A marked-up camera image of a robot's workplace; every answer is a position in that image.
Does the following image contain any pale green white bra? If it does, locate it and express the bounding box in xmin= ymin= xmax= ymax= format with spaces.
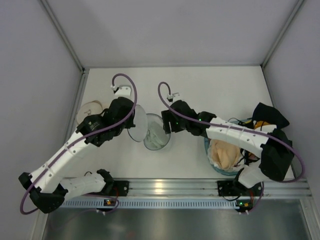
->
xmin=145 ymin=121 xmax=170 ymax=150

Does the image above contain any white mesh laundry bag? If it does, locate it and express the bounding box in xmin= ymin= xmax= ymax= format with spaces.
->
xmin=127 ymin=104 xmax=171 ymax=151

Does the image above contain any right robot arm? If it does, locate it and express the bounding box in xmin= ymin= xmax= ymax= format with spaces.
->
xmin=161 ymin=100 xmax=294 ymax=189

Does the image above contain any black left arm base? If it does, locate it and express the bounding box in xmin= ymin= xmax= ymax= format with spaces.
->
xmin=96 ymin=177 xmax=130 ymax=216

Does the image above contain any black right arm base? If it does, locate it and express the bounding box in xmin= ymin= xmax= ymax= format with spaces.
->
xmin=217 ymin=180 xmax=265 ymax=215

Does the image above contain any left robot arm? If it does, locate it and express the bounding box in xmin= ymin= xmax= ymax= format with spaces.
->
xmin=18 ymin=97 xmax=137 ymax=214

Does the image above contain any beige mesh laundry bag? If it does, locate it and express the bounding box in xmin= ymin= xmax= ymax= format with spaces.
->
xmin=75 ymin=100 xmax=103 ymax=125

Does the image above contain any beige bra in basin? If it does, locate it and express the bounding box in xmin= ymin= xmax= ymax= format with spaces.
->
xmin=207 ymin=139 xmax=241 ymax=171

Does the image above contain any black bra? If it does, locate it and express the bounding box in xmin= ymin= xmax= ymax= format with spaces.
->
xmin=249 ymin=102 xmax=290 ymax=129

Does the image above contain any light blue plastic basin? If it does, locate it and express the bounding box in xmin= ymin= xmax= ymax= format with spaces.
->
xmin=204 ymin=119 xmax=286 ymax=177

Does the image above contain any yellow orange garment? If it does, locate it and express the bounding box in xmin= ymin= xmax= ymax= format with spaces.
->
xmin=254 ymin=121 xmax=270 ymax=129

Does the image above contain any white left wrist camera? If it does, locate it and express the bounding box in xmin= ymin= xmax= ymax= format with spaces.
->
xmin=111 ymin=85 xmax=133 ymax=100

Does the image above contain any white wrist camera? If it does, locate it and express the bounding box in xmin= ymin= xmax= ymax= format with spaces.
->
xmin=111 ymin=85 xmax=133 ymax=100
xmin=166 ymin=92 xmax=183 ymax=104

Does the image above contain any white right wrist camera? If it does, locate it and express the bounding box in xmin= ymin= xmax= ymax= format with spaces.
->
xmin=166 ymin=92 xmax=183 ymax=104

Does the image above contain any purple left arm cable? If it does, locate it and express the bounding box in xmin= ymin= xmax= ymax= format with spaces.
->
xmin=19 ymin=72 xmax=138 ymax=216

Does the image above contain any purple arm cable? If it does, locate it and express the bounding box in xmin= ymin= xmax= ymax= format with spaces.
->
xmin=157 ymin=81 xmax=307 ymax=216
xmin=19 ymin=72 xmax=138 ymax=216

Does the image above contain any aluminium frame rail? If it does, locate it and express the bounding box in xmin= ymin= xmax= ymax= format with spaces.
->
xmin=37 ymin=0 xmax=87 ymax=73

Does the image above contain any black strappy garment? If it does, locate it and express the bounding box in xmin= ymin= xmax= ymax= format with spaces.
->
xmin=237 ymin=148 xmax=260 ymax=165

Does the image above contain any perforated cable duct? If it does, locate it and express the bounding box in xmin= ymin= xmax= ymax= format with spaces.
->
xmin=62 ymin=197 xmax=252 ymax=209

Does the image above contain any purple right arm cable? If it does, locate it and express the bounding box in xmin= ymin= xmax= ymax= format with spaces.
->
xmin=157 ymin=81 xmax=307 ymax=216

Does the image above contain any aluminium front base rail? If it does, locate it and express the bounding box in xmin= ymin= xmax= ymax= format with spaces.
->
xmin=115 ymin=178 xmax=312 ymax=199

